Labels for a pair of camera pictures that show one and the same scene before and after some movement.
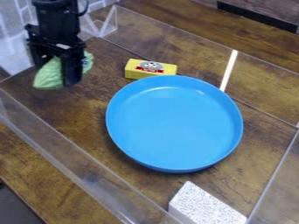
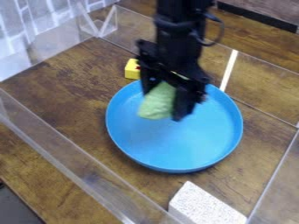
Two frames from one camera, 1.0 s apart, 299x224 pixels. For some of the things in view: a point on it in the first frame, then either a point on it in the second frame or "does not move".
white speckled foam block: x=192 y=206 does not move
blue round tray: x=173 y=123 does not move
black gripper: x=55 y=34 -> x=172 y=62
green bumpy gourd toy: x=49 y=75 -> x=157 y=101
